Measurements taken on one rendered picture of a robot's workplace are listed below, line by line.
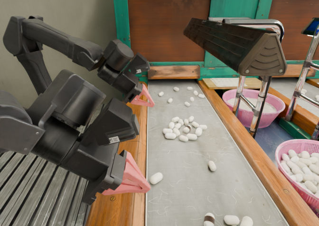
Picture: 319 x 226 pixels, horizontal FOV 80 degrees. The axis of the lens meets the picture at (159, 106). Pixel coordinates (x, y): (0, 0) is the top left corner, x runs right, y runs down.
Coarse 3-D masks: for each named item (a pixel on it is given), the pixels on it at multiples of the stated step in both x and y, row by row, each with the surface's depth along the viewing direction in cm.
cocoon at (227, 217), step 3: (225, 216) 40; (228, 216) 40; (231, 216) 40; (234, 216) 40; (225, 219) 39; (228, 219) 39; (231, 219) 39; (234, 219) 39; (237, 219) 39; (225, 222) 39; (228, 222) 39; (231, 222) 39; (234, 222) 39; (237, 222) 39
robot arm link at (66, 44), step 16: (16, 16) 55; (32, 16) 60; (16, 32) 57; (32, 32) 57; (48, 32) 56; (16, 48) 59; (64, 48) 56; (80, 48) 54; (96, 48) 57; (80, 64) 56
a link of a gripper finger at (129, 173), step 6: (126, 162) 30; (126, 168) 29; (132, 168) 31; (126, 174) 29; (132, 174) 30; (138, 174) 32; (132, 180) 31; (138, 180) 32; (144, 180) 33; (120, 186) 32; (126, 186) 33; (132, 186) 33; (144, 186) 33; (102, 192) 31; (108, 192) 31; (114, 192) 32; (120, 192) 32; (126, 192) 33; (132, 192) 33; (138, 192) 34; (144, 192) 34
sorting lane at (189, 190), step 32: (160, 96) 99; (192, 96) 99; (160, 128) 72; (192, 128) 72; (224, 128) 72; (160, 160) 57; (192, 160) 57; (224, 160) 57; (160, 192) 47; (192, 192) 47; (224, 192) 47; (256, 192) 47; (160, 224) 40; (192, 224) 40; (224, 224) 40; (256, 224) 40; (288, 224) 40
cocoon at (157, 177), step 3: (156, 174) 49; (159, 174) 49; (150, 177) 49; (153, 177) 48; (156, 177) 48; (159, 177) 49; (162, 177) 50; (150, 180) 48; (153, 180) 48; (156, 180) 48; (159, 180) 49; (153, 183) 48
